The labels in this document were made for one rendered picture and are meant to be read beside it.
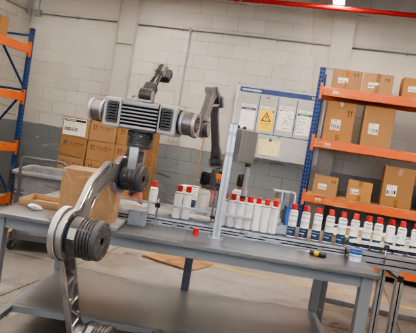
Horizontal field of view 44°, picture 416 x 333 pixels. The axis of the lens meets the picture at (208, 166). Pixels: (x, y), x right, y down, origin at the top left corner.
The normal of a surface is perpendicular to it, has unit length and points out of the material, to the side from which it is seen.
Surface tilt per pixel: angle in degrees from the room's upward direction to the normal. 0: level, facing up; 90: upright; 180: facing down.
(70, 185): 90
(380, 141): 90
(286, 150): 90
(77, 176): 90
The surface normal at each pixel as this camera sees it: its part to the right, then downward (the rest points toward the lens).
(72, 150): -0.14, 0.04
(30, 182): 0.07, 0.13
